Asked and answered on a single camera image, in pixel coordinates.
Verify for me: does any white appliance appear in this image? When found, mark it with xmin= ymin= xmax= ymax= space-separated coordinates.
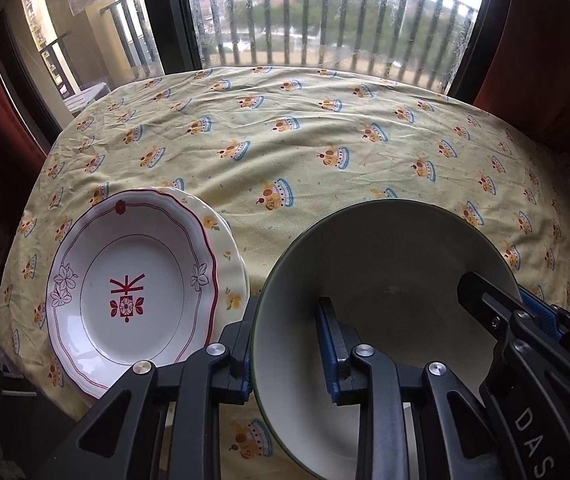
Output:
xmin=62 ymin=82 xmax=113 ymax=118

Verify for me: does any yellow printed tablecloth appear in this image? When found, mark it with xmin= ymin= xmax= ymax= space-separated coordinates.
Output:
xmin=0 ymin=65 xmax=570 ymax=480

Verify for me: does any cream floral bowl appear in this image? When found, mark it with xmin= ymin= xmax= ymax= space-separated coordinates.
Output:
xmin=251 ymin=199 xmax=522 ymax=480

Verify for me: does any white red-rimmed plate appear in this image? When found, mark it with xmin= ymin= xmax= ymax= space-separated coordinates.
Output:
xmin=45 ymin=189 xmax=220 ymax=401

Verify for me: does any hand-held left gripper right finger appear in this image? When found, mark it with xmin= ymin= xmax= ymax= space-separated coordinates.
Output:
xmin=317 ymin=297 xmax=508 ymax=480

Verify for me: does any large ruffled yellow flower plate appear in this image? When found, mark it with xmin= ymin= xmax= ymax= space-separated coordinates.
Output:
xmin=155 ymin=186 xmax=250 ymax=313

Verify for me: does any grey balcony railing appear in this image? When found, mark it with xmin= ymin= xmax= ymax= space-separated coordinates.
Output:
xmin=40 ymin=0 xmax=481 ymax=98

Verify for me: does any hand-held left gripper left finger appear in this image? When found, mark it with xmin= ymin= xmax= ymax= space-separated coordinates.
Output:
xmin=45 ymin=304 xmax=257 ymax=480

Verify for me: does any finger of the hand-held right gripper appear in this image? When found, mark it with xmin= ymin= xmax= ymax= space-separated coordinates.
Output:
xmin=457 ymin=271 xmax=529 ymax=342
xmin=519 ymin=287 xmax=570 ymax=338

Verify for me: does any black window frame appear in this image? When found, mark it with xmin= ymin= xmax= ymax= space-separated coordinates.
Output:
xmin=0 ymin=0 xmax=498 ymax=146

